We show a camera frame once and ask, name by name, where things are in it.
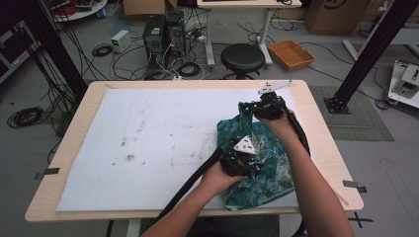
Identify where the small cardboard box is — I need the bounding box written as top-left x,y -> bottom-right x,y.
123,0 -> 179,17

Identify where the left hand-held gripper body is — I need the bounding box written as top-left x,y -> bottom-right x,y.
219,135 -> 262,178

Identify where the black metal post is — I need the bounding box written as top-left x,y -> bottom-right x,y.
13,0 -> 89,100
323,0 -> 419,115

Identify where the grey floor mat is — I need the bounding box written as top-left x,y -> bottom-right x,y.
309,86 -> 395,142

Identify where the orange woven basket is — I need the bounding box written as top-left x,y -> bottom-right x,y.
267,39 -> 316,72

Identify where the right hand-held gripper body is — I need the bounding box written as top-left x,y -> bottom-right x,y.
253,80 -> 293,121

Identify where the small coiled black cable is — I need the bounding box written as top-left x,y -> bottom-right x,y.
91,43 -> 114,58

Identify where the teal floral shirt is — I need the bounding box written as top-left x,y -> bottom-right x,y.
215,101 -> 296,212

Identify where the small white box device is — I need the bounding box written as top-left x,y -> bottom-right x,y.
111,29 -> 132,53

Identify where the black computer tower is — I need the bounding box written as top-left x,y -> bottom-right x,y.
142,15 -> 166,70
164,11 -> 187,67

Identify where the white table mat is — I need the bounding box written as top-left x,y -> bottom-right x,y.
55,87 -> 308,212

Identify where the grey tape strip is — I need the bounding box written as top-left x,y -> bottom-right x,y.
34,167 -> 61,181
342,180 -> 368,195

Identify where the person's left hand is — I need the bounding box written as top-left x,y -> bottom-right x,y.
201,162 -> 249,198

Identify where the black round stool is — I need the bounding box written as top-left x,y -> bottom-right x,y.
219,42 -> 266,81

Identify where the round white table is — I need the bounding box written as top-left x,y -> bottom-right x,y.
48,0 -> 109,23

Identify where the dark equipment rack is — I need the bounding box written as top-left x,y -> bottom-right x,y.
0,19 -> 42,84

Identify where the person's right hand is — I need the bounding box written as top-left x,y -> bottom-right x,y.
259,110 -> 296,141

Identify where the white desk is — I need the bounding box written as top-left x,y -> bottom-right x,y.
196,0 -> 302,67

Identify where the large cardboard box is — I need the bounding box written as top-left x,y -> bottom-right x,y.
304,0 -> 372,37

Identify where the white machine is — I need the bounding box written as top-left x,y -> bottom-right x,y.
387,60 -> 419,110

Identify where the large coiled black cable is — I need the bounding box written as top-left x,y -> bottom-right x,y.
6,107 -> 44,129

